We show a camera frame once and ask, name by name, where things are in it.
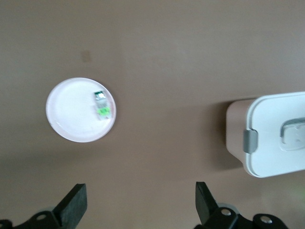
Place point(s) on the white lidded storage box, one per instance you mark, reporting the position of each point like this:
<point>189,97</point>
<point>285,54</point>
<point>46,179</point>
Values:
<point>269,114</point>

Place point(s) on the small clear tape patch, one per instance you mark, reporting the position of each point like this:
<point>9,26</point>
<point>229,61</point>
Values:
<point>86,56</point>

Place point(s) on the pale pink round plate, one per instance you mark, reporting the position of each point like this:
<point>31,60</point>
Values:
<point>71,114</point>

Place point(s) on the green and white switch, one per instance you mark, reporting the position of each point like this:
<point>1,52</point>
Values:
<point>102,106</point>

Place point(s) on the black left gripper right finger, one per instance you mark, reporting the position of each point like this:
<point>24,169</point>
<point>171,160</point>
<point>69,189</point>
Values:
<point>205,205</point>

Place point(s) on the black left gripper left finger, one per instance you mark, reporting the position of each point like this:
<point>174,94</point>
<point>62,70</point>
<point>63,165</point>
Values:
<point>71,207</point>

